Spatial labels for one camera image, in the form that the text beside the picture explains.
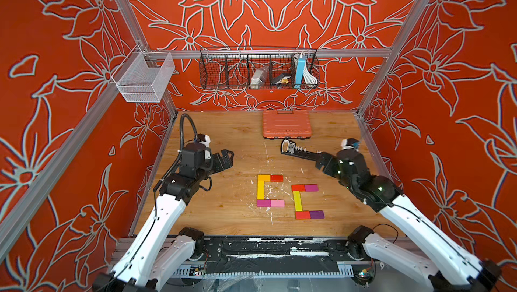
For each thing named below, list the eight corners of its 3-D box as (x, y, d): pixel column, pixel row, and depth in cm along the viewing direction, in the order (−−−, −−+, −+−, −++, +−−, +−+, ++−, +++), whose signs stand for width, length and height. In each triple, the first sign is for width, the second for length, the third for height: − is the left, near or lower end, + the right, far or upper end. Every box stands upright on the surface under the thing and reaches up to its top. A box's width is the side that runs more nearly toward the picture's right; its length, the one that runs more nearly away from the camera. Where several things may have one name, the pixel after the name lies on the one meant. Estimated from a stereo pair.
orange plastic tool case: (263, 139, 107) (263, 134, 104) (262, 113, 119) (262, 109, 116) (313, 139, 107) (315, 134, 104) (307, 113, 119) (309, 109, 116)
